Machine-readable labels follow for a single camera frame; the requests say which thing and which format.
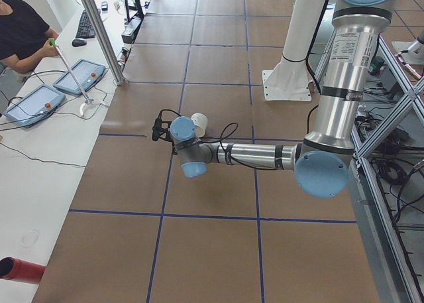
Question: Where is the far teach pendant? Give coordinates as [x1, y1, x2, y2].
[53, 59, 106, 95]

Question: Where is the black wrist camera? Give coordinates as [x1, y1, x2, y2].
[152, 117, 172, 142]

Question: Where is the black computer mouse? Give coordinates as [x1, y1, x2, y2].
[72, 38, 87, 47]

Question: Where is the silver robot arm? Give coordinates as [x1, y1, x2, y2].
[166, 0, 396, 198]

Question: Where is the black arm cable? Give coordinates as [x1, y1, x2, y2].
[158, 109, 319, 170]

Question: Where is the white pedestal column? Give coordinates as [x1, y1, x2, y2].
[262, 0, 328, 101]

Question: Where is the silver reacher stick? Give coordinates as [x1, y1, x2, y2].
[49, 38, 108, 117]

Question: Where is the teach pendant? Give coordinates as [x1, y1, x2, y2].
[53, 59, 106, 95]
[3, 84, 66, 127]

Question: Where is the black keyboard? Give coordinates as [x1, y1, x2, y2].
[76, 11, 95, 39]

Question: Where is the white smiley mug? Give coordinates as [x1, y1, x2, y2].
[190, 113, 208, 138]

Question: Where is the near teach pendant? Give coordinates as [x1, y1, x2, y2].
[3, 84, 66, 127]

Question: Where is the aluminium frame post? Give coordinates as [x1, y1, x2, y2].
[81, 0, 125, 86]

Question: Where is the red cylinder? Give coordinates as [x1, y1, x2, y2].
[1, 257, 46, 284]

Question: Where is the person in black shirt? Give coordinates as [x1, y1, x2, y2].
[1, 0, 58, 74]

